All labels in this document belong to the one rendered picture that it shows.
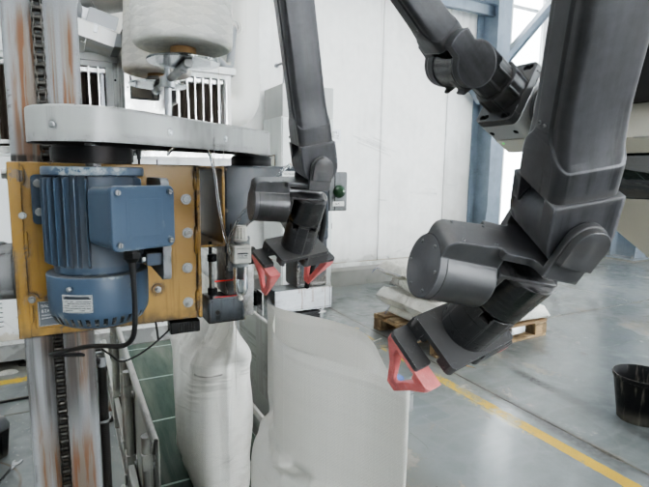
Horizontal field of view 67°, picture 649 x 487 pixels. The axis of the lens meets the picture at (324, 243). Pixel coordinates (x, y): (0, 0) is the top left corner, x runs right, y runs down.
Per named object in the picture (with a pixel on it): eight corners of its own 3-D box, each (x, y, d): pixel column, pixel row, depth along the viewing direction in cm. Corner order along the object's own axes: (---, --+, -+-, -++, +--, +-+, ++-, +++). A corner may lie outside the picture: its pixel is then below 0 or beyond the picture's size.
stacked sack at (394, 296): (465, 302, 419) (466, 286, 417) (405, 313, 385) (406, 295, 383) (430, 292, 454) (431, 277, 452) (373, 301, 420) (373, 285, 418)
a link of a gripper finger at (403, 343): (360, 366, 56) (397, 323, 49) (404, 346, 60) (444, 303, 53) (394, 420, 53) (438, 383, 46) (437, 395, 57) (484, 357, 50)
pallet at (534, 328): (546, 335, 415) (547, 318, 413) (438, 359, 357) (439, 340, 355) (473, 311, 486) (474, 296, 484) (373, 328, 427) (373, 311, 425)
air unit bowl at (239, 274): (249, 296, 101) (249, 266, 100) (236, 297, 99) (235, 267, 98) (245, 292, 103) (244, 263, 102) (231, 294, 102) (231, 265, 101)
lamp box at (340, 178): (346, 211, 115) (347, 172, 114) (329, 211, 113) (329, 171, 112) (331, 208, 121) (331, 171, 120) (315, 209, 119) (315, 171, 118)
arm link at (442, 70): (509, 63, 84) (489, 63, 89) (472, 24, 79) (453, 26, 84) (478, 109, 85) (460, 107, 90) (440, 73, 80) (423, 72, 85)
